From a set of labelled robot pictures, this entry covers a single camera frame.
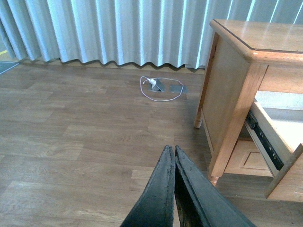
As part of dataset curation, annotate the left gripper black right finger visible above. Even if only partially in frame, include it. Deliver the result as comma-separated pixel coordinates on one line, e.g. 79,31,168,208
175,146,255,227

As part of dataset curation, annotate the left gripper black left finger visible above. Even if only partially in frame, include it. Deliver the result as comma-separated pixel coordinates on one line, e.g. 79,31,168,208
121,145,175,227

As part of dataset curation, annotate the wooden drawer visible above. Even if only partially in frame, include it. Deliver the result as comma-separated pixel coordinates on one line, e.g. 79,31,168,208
245,91,303,202
224,140,272,177

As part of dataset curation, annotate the wooden nightstand cabinet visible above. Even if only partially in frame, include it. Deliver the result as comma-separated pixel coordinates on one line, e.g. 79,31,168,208
193,18,303,187

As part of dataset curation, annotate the closed grey floor socket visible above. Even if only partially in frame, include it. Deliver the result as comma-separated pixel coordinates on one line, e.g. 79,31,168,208
169,85,188,93

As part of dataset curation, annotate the open grey floor socket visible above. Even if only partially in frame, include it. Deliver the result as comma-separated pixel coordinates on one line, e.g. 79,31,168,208
149,79,165,92

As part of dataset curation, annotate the white plug in socket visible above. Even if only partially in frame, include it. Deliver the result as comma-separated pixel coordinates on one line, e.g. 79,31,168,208
143,78,157,86

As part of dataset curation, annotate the light grey pleated curtain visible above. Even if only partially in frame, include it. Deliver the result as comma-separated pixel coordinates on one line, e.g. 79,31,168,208
0,0,303,69

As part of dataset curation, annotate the dark floor mat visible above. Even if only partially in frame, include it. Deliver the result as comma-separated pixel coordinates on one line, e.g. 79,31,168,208
0,61,18,74

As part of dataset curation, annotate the black drawer slide rail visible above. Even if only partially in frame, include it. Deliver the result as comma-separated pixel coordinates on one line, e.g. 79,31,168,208
246,110,284,171

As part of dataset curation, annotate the white floor cable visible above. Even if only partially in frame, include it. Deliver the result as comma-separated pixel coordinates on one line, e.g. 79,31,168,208
139,76,184,103

